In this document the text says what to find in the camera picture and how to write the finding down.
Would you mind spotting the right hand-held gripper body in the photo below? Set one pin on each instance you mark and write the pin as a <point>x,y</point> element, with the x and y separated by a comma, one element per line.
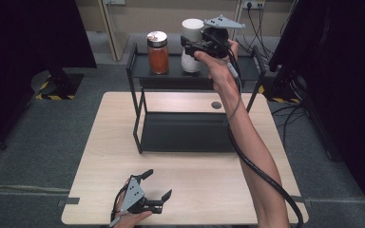
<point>217,39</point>

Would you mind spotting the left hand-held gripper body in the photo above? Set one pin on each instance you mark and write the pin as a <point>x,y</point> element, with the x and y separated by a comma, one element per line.
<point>133,193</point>

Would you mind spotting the white jar with white lid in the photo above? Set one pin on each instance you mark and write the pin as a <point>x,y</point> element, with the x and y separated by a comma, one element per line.
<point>191,30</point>

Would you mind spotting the orange spice jar silver lid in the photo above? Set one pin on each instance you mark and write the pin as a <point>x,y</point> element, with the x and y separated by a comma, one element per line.
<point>158,57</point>

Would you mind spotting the black metal two-tier rack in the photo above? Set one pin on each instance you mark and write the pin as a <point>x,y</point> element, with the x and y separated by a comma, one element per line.
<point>183,131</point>

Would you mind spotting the person's left hand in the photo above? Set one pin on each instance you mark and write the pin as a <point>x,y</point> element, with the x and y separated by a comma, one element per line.
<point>126,220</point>

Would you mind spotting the person's right hand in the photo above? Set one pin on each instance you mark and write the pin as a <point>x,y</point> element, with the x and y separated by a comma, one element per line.
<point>223,74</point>

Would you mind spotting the beige cabinet leg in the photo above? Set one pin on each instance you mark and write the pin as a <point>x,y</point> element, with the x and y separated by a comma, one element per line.
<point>236,15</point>
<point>112,31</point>

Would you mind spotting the grey tape strip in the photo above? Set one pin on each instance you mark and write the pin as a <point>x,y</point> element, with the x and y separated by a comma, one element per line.
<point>69,201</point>
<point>303,201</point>

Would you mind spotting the round grey table grommet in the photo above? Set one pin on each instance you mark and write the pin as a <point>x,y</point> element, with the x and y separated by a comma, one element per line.
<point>216,105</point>

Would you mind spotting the black stand with hazard tape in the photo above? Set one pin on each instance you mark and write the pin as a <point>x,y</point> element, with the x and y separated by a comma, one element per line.
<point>286,79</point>

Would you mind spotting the stand base with hazard tape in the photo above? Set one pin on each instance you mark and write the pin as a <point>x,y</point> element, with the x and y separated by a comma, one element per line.
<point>57,85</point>

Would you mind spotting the black curtain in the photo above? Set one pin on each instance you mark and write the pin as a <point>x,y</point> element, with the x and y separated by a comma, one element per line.
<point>348,79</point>
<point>19,47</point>

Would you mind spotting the white wall power socket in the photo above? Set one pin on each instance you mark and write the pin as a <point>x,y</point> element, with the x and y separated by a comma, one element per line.
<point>254,3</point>

